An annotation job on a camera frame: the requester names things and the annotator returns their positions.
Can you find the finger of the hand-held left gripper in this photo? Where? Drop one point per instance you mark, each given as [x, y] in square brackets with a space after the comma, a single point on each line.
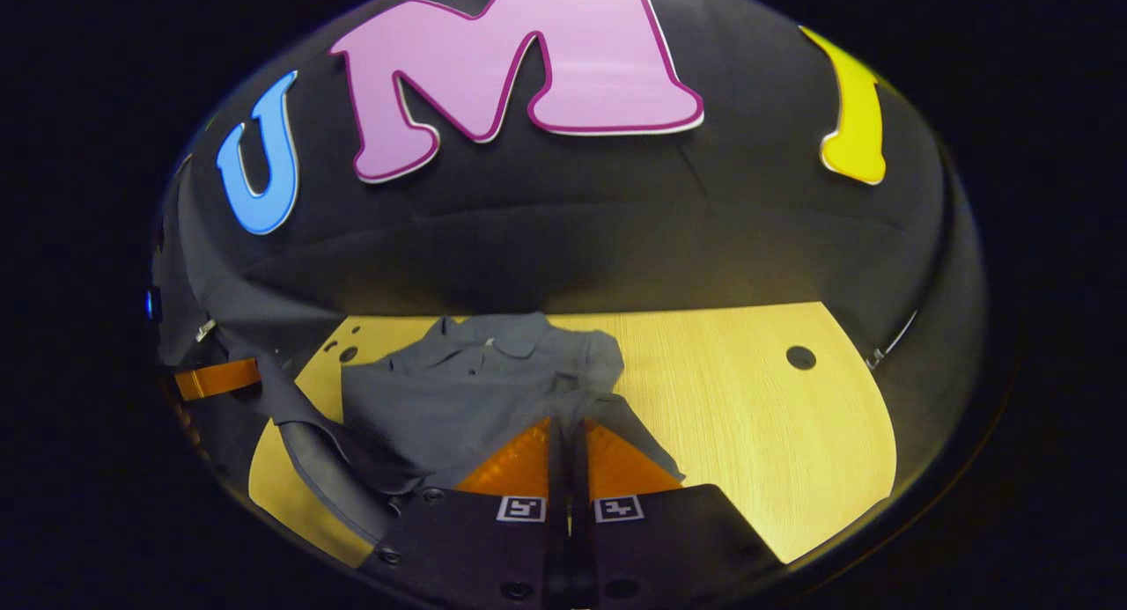
[218, 378]

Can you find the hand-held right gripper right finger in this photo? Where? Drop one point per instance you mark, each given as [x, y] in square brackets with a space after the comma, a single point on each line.
[669, 548]

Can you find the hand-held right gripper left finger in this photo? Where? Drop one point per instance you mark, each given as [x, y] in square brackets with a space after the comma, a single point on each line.
[475, 548]

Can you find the black backdrop cloth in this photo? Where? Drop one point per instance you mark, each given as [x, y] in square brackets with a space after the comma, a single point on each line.
[572, 231]

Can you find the grey button shirt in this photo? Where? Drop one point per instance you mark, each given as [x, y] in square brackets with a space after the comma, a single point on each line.
[475, 390]

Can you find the small white clip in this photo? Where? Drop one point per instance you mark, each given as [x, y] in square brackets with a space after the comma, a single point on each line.
[204, 330]

